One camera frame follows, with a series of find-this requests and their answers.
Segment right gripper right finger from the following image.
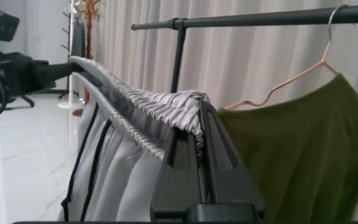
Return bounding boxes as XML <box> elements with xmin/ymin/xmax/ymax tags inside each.
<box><xmin>199</xmin><ymin>99</ymin><xmax>267</xmax><ymax>218</ymax></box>

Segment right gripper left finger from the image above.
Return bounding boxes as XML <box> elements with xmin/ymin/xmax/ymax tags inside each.
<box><xmin>150</xmin><ymin>127</ymin><xmax>204</xmax><ymax>222</ymax></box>

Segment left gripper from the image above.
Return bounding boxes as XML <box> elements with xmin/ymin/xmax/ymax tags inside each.
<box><xmin>0</xmin><ymin>42</ymin><xmax>86</xmax><ymax>104</ymax></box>

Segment pale grey shorts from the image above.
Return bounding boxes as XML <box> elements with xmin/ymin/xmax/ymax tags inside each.
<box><xmin>57</xmin><ymin>55</ymin><xmax>213</xmax><ymax>222</ymax></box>

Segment green long-sleeved shirt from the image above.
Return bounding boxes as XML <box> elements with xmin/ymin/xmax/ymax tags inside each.
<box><xmin>217</xmin><ymin>73</ymin><xmax>358</xmax><ymax>222</ymax></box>

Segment pink clothes hanger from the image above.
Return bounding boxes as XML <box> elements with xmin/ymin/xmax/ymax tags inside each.
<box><xmin>224</xmin><ymin>4</ymin><xmax>351</xmax><ymax>111</ymax></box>

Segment black clothes rack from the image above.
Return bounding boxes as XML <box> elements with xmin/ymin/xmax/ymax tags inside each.
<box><xmin>131</xmin><ymin>2</ymin><xmax>358</xmax><ymax>94</ymax></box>

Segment white coat stand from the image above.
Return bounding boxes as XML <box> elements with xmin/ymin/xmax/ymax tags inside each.
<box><xmin>57</xmin><ymin>0</ymin><xmax>86</xmax><ymax>110</ymax></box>

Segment dark grey garment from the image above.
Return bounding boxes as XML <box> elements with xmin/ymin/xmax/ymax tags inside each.
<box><xmin>70</xmin><ymin>17</ymin><xmax>87</xmax><ymax>58</ymax></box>

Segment orange coat stand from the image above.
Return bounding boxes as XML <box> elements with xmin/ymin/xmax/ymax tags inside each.
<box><xmin>72</xmin><ymin>0</ymin><xmax>102</xmax><ymax>118</ymax></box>

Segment white curtain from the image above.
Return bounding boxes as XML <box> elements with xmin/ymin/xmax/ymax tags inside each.
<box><xmin>90</xmin><ymin>0</ymin><xmax>358</xmax><ymax>222</ymax></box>

